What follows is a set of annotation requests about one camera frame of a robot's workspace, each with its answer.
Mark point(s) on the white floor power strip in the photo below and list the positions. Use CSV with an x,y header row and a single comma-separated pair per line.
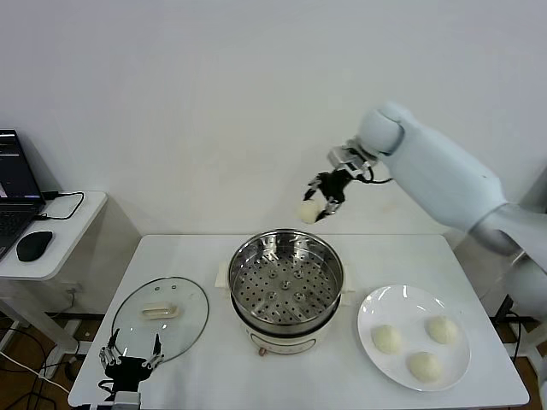
x,y
84,347

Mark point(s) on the white round plate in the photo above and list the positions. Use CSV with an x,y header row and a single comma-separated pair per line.
x,y
401,307

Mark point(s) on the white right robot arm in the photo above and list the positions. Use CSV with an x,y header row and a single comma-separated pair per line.
x,y
440,171

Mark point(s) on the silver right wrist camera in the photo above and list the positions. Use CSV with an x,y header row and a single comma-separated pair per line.
x,y
346,159

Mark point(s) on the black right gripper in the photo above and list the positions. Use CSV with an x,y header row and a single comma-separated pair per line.
x,y
334,185

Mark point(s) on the steel perforated steamer basket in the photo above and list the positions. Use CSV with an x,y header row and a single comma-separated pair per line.
x,y
256,299

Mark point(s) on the black computer mouse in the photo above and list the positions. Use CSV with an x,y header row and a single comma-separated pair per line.
x,y
34,245

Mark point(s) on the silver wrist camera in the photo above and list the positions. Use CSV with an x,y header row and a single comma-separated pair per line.
x,y
346,159
127,401

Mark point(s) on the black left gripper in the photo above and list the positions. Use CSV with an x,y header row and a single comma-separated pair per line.
x,y
126,371

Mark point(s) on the white steamed baozi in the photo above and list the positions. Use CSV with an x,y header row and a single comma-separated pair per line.
x,y
442,329
424,367
386,338
308,212

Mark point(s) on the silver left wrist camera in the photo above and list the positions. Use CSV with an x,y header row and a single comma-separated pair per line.
x,y
127,401

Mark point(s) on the black laptop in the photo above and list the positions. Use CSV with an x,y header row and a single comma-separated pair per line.
x,y
17,179

